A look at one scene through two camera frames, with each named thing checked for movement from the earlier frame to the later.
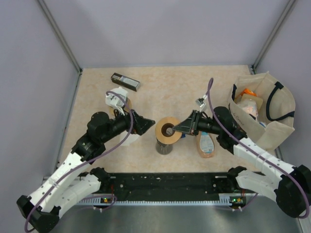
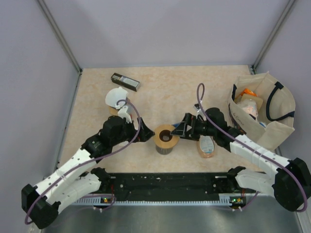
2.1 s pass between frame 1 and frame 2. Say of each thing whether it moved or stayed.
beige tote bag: stayed
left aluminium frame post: stayed
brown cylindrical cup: moved
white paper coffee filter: stayed
